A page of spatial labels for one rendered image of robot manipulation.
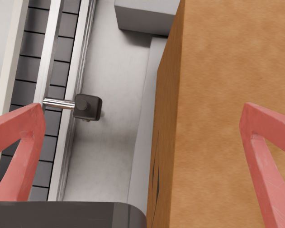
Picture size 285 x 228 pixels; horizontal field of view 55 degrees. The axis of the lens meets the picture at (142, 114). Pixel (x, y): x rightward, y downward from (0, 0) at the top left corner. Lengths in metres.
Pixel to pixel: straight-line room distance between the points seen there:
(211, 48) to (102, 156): 0.32
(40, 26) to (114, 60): 0.13
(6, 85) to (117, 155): 0.20
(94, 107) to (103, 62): 0.17
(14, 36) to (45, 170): 0.20
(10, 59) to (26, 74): 0.04
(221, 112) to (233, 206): 0.06
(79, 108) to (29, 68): 0.17
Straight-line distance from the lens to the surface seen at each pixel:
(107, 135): 0.47
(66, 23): 0.46
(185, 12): 0.20
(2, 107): 0.43
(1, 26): 0.55
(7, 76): 0.43
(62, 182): 0.47
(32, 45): 0.47
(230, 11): 0.20
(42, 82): 0.36
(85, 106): 0.31
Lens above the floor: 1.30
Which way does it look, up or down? 86 degrees down
